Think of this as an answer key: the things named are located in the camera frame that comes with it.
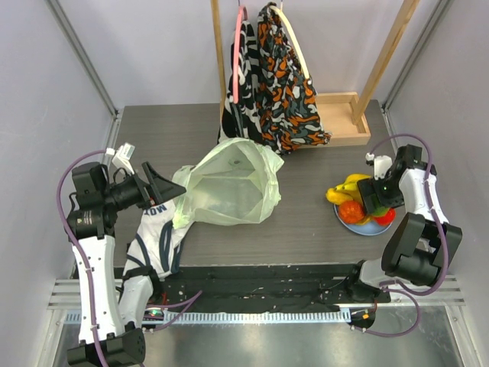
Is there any fake red peach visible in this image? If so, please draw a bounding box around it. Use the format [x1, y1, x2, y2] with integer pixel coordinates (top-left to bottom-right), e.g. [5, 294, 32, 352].
[373, 208, 396, 226]

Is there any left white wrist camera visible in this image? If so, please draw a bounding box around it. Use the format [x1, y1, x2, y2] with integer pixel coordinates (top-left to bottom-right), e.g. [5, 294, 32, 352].
[105, 142, 135, 175]

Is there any pink clothes hanger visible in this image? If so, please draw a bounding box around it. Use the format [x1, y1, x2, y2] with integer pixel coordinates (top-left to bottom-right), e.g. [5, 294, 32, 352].
[232, 2, 248, 105]

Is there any cream wooden clothes hanger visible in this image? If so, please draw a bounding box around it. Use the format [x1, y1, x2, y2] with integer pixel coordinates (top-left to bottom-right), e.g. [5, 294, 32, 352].
[258, 2, 313, 89]

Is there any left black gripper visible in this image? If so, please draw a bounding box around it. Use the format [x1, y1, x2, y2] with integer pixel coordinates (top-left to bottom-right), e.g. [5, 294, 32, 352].
[102, 161, 185, 212]

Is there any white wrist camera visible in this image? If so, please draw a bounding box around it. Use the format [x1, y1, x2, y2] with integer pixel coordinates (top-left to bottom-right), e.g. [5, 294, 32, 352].
[365, 153, 393, 180]
[105, 142, 135, 175]

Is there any fake orange tangerine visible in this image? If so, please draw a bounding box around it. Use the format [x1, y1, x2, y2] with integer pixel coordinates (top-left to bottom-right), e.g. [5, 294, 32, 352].
[338, 200, 366, 224]

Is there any black white patterned garment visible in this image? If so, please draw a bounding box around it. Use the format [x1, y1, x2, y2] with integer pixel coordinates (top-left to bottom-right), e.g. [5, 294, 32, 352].
[218, 21, 263, 144]

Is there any wooden clothes rack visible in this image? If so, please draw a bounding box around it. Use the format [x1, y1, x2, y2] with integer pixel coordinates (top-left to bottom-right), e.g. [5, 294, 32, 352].
[210, 1, 419, 147]

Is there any green avocado print plastic bag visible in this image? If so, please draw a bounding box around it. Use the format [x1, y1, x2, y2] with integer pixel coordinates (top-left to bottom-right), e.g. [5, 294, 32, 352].
[173, 138, 284, 229]

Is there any orange black camouflage garment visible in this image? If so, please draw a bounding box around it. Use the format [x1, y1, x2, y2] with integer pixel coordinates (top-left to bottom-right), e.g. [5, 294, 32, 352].
[257, 11, 332, 155]

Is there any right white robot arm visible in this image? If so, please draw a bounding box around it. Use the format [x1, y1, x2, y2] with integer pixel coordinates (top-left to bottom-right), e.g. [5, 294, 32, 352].
[345, 145, 462, 302]

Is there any white slotted cable duct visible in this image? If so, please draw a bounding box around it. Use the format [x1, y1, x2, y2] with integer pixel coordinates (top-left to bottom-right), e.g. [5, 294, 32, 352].
[64, 308, 352, 326]

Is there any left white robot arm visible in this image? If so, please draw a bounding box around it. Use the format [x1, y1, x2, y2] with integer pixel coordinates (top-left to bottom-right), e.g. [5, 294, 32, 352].
[65, 162, 186, 366]

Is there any fake green yellow mango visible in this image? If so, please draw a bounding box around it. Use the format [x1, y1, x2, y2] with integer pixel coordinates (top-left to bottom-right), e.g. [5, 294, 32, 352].
[371, 206, 389, 217]

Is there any fake yellow banana bunch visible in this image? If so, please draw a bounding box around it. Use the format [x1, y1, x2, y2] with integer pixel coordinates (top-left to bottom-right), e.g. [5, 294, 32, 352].
[325, 174, 371, 206]

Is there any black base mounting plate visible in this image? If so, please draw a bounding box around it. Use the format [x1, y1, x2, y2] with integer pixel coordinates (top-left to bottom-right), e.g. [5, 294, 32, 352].
[160, 264, 390, 313]

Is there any fake yellow round fruit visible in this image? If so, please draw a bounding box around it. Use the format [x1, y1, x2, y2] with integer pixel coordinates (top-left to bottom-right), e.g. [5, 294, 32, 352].
[356, 216, 372, 226]

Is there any light blue plate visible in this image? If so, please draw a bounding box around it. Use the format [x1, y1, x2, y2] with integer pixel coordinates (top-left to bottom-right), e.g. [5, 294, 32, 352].
[333, 205, 393, 236]

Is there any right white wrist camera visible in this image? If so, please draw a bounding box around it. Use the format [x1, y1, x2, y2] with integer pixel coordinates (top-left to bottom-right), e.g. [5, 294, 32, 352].
[365, 153, 393, 180]

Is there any white navy trimmed shirt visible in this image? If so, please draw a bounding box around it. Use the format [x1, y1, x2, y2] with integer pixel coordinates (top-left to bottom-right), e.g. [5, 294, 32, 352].
[123, 200, 192, 281]

